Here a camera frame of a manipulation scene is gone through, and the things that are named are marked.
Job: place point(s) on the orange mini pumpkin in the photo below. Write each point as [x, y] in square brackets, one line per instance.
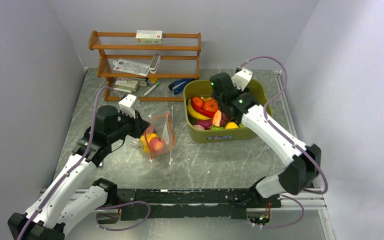
[211, 106]

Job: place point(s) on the yellow banana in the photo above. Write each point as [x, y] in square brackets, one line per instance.
[194, 114]

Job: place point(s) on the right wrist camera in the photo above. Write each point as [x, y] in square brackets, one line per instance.
[241, 78]

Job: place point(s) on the blue stapler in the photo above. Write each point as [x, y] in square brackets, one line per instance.
[178, 86]

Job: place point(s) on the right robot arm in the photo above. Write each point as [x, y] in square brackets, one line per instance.
[302, 162]

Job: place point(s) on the white box lower shelf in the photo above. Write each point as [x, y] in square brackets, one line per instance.
[126, 84]

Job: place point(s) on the white case on shelf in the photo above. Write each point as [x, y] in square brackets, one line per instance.
[153, 66]

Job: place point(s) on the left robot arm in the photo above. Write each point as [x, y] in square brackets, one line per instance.
[51, 217]

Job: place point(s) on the papaya slice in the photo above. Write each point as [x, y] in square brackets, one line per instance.
[220, 119]

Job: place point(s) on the white red box on shelf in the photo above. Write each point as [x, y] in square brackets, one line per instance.
[150, 37]

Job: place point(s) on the clear zip top bag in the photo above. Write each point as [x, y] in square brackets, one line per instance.
[160, 124]

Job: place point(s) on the purple sweet potato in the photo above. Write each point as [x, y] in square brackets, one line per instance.
[206, 124]

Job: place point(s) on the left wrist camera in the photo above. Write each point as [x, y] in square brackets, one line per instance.
[127, 106]

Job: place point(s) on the olive green plastic bin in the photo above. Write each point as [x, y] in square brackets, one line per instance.
[204, 88]

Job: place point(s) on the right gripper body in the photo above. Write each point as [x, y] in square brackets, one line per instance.
[220, 104]

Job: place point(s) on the packaged item on shelf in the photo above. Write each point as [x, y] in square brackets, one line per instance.
[131, 67]

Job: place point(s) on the white marker pen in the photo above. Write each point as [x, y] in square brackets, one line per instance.
[151, 89]

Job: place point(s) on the pink peach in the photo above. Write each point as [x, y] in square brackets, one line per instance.
[158, 145]

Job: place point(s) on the yellow lemon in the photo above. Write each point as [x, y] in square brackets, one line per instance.
[231, 125]

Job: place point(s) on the wooden shelf rack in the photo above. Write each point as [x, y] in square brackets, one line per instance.
[179, 54]

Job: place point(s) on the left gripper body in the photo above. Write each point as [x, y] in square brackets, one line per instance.
[125, 127]

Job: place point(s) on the red chili pepper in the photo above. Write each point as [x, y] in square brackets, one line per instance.
[198, 106]

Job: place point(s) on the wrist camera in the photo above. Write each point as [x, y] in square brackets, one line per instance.
[127, 106]
[241, 78]

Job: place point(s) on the yellow bell pepper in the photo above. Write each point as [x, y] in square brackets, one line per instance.
[144, 142]

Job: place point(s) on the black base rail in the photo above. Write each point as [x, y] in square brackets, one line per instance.
[134, 204]

